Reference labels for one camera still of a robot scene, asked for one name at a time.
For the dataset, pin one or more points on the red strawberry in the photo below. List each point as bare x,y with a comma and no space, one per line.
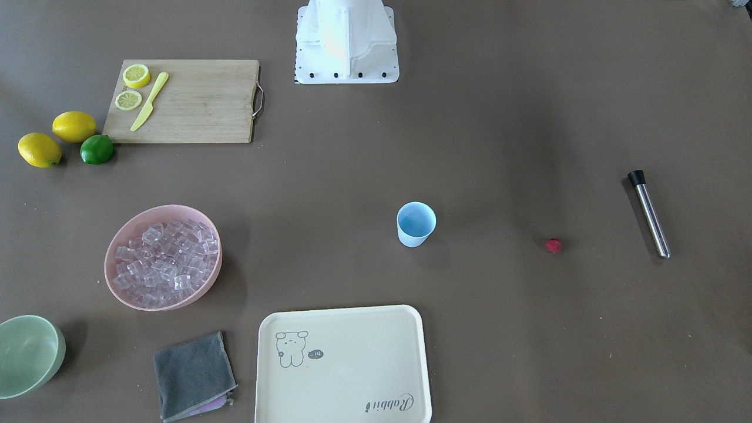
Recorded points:
553,245

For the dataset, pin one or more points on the light blue plastic cup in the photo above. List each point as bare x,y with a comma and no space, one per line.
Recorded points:
415,222

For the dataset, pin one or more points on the pile of clear ice cubes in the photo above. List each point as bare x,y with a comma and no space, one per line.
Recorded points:
167,264

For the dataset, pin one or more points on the cream rabbit tray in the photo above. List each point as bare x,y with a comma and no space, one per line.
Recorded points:
362,364

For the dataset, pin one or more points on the bamboo cutting board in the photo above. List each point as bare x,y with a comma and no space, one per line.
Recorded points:
203,101

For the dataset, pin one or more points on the pink bowl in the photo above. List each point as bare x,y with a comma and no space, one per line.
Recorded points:
135,226

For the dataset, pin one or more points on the grey folded cloth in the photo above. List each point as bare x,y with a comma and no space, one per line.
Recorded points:
193,377

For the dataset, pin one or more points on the yellow plastic knife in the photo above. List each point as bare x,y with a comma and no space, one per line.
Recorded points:
148,108

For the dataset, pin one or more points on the lemon half slice lower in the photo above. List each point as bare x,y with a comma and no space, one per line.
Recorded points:
128,100

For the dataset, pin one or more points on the lemon half slice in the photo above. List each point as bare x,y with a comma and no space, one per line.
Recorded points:
136,76
128,100

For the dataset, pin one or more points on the lemon half slice upper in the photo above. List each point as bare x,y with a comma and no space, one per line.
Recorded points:
136,76

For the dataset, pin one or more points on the green lime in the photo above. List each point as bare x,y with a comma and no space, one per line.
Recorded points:
96,150

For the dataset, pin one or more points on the yellow lemon near board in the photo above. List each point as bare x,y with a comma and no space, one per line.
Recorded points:
74,126

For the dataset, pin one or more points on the yellow lemon outer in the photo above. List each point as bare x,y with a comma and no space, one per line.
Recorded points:
39,150

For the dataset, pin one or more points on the mint green bowl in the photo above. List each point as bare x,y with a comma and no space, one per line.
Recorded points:
32,351

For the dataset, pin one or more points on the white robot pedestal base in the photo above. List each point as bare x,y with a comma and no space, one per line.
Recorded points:
346,42

